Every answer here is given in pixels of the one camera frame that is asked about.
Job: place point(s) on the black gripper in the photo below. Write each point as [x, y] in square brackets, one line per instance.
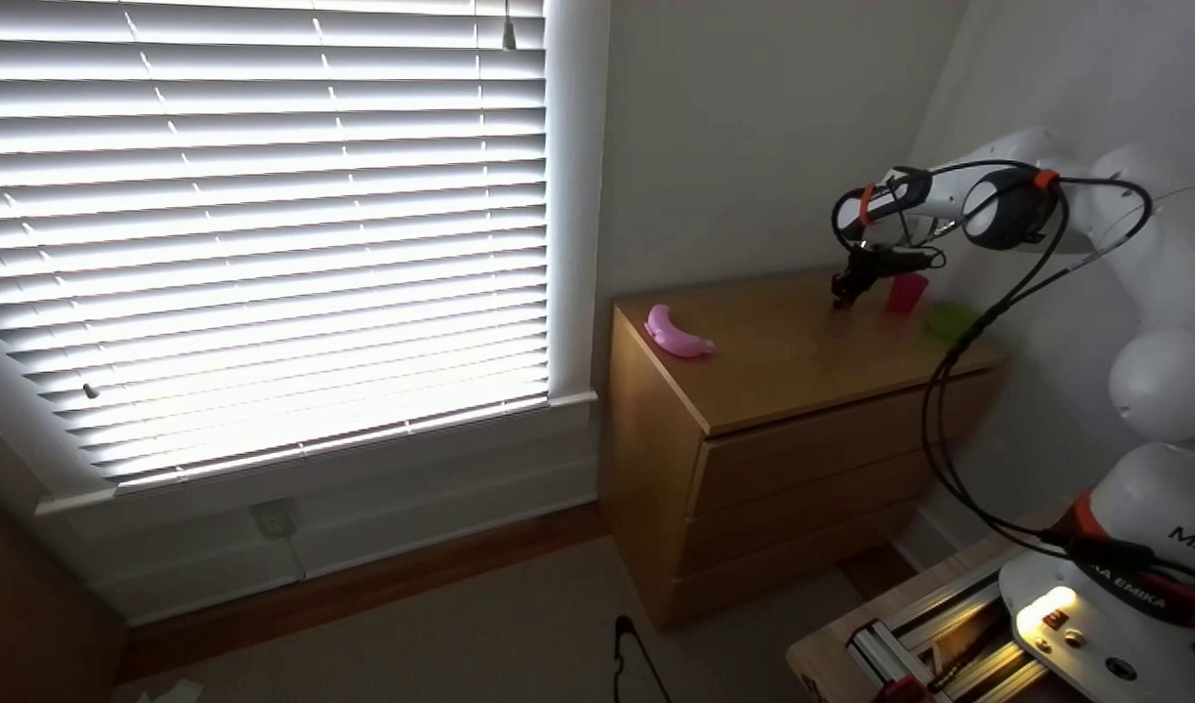
[870, 263]

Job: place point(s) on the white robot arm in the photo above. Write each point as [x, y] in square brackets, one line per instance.
[1025, 194]

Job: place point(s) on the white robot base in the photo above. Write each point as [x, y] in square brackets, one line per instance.
[1116, 607]

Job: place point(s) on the red die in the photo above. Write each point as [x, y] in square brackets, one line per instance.
[909, 290]

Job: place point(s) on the green bowl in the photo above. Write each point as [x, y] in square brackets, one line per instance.
[947, 322]

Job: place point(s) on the wooden dresser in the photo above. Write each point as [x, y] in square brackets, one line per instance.
[792, 445]

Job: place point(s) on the pink curved toy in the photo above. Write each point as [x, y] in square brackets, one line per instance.
[670, 336]

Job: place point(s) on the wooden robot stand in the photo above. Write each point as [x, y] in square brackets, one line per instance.
[933, 637]

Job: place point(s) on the white window blinds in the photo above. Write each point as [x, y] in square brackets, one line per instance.
[247, 227]

